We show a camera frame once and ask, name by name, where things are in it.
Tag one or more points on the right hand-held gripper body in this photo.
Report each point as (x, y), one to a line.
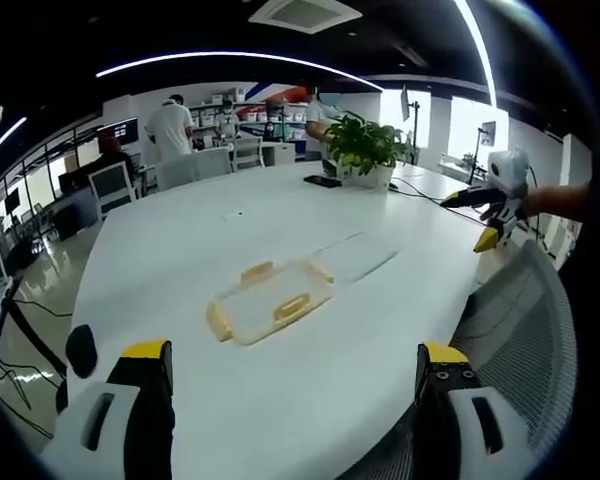
(509, 170)

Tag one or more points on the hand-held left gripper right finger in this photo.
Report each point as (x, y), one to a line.
(460, 425)

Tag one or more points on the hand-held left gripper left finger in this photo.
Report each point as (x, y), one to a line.
(105, 425)

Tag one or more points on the clear plastic box yellow buckles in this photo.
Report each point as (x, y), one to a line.
(272, 302)

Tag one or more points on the person's right hand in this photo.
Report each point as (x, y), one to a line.
(495, 210)

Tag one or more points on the black tripod stand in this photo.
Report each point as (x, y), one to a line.
(480, 150)

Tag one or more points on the black foam microphone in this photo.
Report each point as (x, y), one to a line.
(82, 350)

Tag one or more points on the grey mesh office chair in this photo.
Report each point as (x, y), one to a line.
(525, 310)

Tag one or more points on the monitor on black stand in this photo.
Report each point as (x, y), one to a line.
(407, 107)

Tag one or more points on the green plant in white pot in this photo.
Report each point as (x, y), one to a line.
(365, 145)

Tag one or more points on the black floor stand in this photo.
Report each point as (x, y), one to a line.
(30, 330)

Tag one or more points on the long ceiling light strip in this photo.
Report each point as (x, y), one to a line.
(240, 55)
(482, 50)

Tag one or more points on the black smartphone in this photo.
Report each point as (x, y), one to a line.
(322, 181)

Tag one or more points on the translucent white chair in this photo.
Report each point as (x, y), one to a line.
(214, 161)
(176, 172)
(248, 152)

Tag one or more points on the shelf with white boxes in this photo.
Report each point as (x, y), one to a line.
(250, 112)

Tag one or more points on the ceiling air vent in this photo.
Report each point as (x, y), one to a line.
(305, 14)

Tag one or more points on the short ceiling light strip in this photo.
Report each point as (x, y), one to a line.
(9, 132)

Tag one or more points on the white frame mesh chair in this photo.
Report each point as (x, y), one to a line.
(111, 186)

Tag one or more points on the wall screen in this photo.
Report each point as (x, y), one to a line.
(124, 130)

